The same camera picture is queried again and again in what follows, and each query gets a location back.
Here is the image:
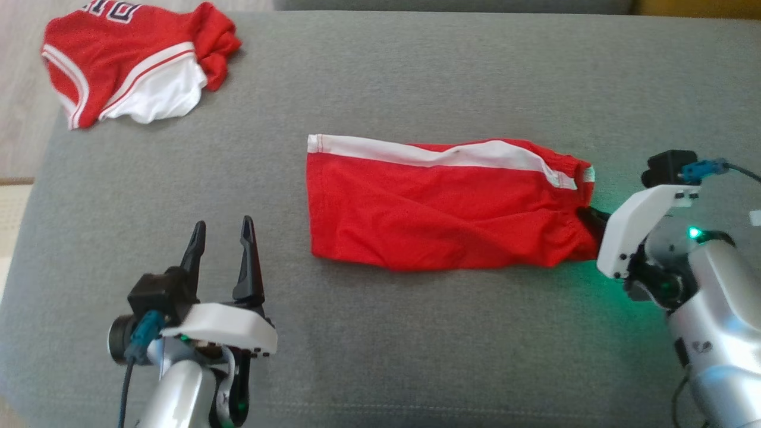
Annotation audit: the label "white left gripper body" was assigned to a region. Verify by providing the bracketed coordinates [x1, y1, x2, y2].
[159, 300, 279, 358]

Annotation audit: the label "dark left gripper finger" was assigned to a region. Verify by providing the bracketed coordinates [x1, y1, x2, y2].
[232, 215, 266, 309]
[180, 221, 207, 287]

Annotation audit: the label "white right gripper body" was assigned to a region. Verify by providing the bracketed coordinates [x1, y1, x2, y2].
[596, 184, 702, 281]

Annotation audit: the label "red shorts with white stripe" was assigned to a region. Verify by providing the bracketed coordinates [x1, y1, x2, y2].
[306, 134, 598, 272]

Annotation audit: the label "red basketball jersey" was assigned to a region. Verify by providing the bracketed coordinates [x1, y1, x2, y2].
[40, 1, 243, 130]

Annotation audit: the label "grey sofa seat cushion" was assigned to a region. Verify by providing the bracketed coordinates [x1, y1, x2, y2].
[0, 9, 761, 428]

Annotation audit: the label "yellow sofa cushion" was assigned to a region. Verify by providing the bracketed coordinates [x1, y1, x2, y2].
[630, 0, 761, 20]

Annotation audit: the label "grey sofa back cushion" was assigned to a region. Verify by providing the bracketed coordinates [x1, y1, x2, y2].
[273, 0, 634, 15]

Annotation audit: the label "right arm cable blue plug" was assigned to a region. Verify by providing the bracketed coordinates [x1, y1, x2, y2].
[681, 158, 761, 185]

